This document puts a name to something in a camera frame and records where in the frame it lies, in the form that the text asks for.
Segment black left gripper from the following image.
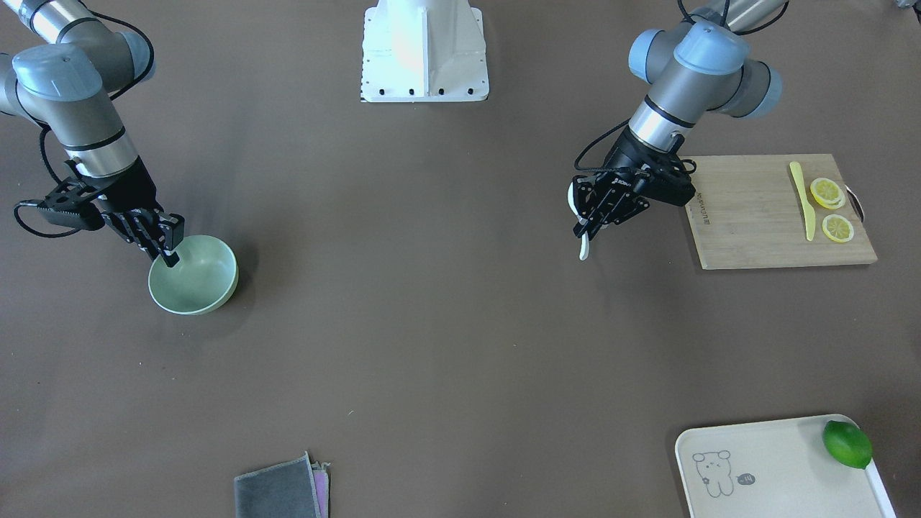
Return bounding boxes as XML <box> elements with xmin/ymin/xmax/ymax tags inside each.
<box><xmin>572</xmin><ymin>128</ymin><xmax>695</xmax><ymax>240</ymax></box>

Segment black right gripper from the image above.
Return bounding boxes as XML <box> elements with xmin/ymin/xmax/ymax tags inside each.
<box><xmin>92</xmin><ymin>158</ymin><xmax>185</xmax><ymax>268</ymax></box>

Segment white spoon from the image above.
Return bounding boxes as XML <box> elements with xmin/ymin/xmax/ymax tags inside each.
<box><xmin>566</xmin><ymin>175</ymin><xmax>609</xmax><ymax>261</ymax></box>

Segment green bowl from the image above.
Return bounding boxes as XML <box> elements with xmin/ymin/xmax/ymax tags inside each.
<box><xmin>148</xmin><ymin>234</ymin><xmax>239</xmax><ymax>316</ymax></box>

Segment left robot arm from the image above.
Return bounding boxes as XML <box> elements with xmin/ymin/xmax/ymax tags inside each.
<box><xmin>567</xmin><ymin>1</ymin><xmax>789</xmax><ymax>249</ymax></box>

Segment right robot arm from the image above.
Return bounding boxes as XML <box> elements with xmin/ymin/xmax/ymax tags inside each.
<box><xmin>2</xmin><ymin>1</ymin><xmax>184</xmax><ymax>268</ymax></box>

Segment bamboo cutting board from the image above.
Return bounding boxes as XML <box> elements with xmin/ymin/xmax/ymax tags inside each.
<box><xmin>686</xmin><ymin>154</ymin><xmax>878</xmax><ymax>270</ymax></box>

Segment yellow plastic knife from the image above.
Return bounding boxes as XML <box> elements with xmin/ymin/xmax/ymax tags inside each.
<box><xmin>789</xmin><ymin>161</ymin><xmax>816</xmax><ymax>242</ymax></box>

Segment stacked lemon slices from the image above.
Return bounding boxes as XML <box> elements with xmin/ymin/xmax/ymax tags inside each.
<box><xmin>809</xmin><ymin>177</ymin><xmax>846</xmax><ymax>210</ymax></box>

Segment lemon slice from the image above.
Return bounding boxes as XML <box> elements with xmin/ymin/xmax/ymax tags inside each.
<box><xmin>820</xmin><ymin>214</ymin><xmax>856</xmax><ymax>245</ymax></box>

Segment grey folded cloth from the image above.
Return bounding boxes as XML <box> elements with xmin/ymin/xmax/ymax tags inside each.
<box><xmin>234</xmin><ymin>452</ymin><xmax>331</xmax><ymax>517</ymax></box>

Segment green lime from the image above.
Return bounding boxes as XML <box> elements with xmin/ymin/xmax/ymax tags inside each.
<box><xmin>822</xmin><ymin>420</ymin><xmax>873</xmax><ymax>470</ymax></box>

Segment beige rabbit tray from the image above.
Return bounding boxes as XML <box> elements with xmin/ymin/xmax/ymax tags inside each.
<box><xmin>674</xmin><ymin>414</ymin><xmax>895</xmax><ymax>517</ymax></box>

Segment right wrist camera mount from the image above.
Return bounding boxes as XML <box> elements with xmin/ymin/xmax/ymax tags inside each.
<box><xmin>13</xmin><ymin>160</ymin><xmax>105</xmax><ymax>238</ymax></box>

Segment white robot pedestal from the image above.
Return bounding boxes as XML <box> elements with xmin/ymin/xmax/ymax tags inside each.
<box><xmin>360</xmin><ymin>1</ymin><xmax>490</xmax><ymax>103</ymax></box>

